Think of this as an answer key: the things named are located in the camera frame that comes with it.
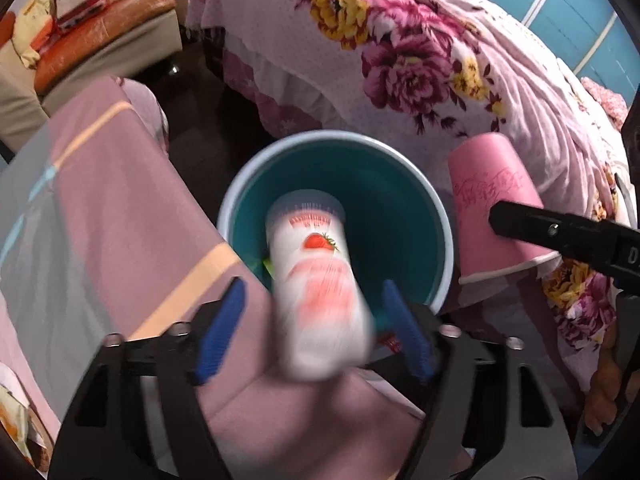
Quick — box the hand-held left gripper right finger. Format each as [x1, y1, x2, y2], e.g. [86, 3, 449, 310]
[382, 280, 576, 480]

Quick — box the orange leather seat cushion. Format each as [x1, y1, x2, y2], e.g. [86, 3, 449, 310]
[35, 0, 178, 96]

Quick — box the pink grey striped cloth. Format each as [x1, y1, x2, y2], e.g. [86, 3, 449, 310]
[0, 76, 471, 480]

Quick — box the beige sofa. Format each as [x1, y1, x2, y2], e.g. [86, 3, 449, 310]
[0, 0, 183, 148]

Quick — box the teal bin with white rim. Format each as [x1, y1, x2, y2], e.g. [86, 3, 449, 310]
[216, 130, 456, 318]

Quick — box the pink floral bed blanket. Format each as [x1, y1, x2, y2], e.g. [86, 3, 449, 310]
[186, 0, 640, 411]

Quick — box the person's right hand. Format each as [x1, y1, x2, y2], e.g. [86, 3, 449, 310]
[585, 330, 623, 436]

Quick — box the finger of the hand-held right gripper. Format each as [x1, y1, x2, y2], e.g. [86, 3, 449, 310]
[489, 201, 640, 281]

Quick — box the red wrapper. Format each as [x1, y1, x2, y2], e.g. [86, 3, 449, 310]
[375, 329, 404, 357]

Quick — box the white strawberry yogurt bottle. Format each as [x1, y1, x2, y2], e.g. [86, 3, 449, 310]
[265, 191, 373, 381]

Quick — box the pink frilly pillow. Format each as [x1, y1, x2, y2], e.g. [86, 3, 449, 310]
[581, 77, 629, 122]

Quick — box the pink bed skirt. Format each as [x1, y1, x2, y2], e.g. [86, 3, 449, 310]
[220, 35, 351, 141]

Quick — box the yellow white snack packet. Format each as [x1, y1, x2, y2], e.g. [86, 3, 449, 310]
[0, 380, 37, 461]

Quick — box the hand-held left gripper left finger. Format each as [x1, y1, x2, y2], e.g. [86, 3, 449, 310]
[47, 277, 248, 480]

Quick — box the pink paper cup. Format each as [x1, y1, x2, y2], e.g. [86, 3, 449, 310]
[446, 132, 563, 286]

